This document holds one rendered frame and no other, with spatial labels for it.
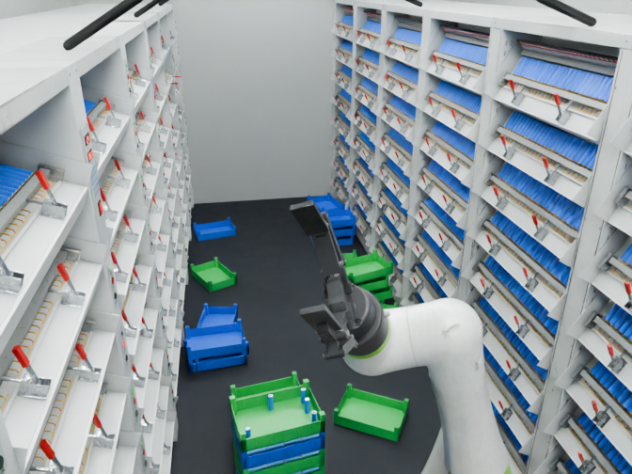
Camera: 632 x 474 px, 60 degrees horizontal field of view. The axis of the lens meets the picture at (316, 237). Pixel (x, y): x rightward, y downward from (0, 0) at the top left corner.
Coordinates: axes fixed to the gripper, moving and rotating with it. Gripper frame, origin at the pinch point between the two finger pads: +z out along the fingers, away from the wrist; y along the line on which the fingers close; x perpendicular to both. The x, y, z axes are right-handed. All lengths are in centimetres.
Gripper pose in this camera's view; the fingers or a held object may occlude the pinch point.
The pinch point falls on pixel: (308, 258)
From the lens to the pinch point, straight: 63.7
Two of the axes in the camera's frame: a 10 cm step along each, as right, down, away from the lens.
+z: -2.9, -4.5, -8.4
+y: -1.0, -8.6, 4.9
